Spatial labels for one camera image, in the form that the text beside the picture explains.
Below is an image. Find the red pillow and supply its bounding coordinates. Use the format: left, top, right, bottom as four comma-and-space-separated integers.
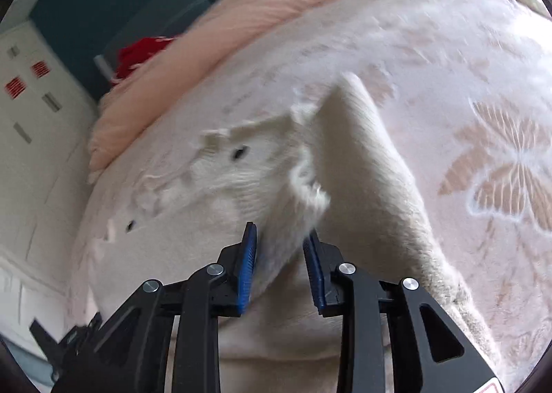
110, 36, 177, 83

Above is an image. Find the pink duvet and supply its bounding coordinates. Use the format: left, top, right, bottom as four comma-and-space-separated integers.
88, 0, 400, 182

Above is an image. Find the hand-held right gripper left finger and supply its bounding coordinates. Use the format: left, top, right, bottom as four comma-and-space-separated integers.
92, 222, 259, 393

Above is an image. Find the teal bed headboard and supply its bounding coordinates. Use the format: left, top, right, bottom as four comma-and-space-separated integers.
94, 0, 404, 96

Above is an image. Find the pink butterfly blanket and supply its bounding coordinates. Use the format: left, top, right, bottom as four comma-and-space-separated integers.
69, 0, 552, 393

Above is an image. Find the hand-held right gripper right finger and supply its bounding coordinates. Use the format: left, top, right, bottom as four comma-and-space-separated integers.
303, 230, 507, 393

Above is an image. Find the cream knitted sweater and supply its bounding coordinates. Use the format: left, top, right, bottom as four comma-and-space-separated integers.
71, 71, 503, 393

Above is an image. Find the white wardrobe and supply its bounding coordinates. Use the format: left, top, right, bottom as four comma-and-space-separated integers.
0, 20, 100, 325

